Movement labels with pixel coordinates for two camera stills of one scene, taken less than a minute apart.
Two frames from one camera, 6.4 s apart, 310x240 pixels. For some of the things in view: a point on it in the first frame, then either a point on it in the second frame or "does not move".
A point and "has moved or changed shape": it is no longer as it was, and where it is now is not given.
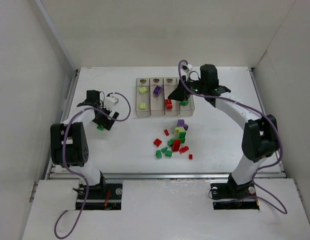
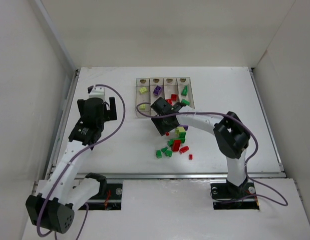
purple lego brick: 157,90 does not move
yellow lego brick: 142,90 does not move
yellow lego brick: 142,106 does not move
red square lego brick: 157,142 has moved or changed shape
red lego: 169,104 does not move
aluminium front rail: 166,176 does not move
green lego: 185,103 does not move
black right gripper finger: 106,124 -> 80,104
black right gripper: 184,90 -> 164,125
